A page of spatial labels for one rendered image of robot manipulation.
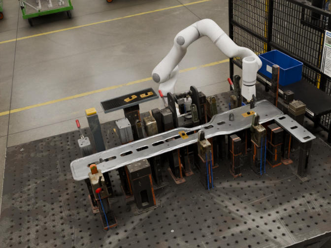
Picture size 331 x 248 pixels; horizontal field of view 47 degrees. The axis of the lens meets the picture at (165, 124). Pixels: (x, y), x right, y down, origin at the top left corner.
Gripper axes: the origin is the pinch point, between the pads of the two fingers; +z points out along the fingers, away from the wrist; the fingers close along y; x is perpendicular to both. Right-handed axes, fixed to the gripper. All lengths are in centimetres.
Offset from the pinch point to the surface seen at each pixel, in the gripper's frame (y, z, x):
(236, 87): -13.8, -5.3, -1.1
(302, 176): 41, 36, 14
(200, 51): -312, 111, 110
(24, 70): -408, 114, -148
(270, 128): 18.8, 9.5, 4.6
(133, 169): 19, 5, -85
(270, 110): 4.0, 7.6, 14.4
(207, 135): 7.6, 7.9, -33.7
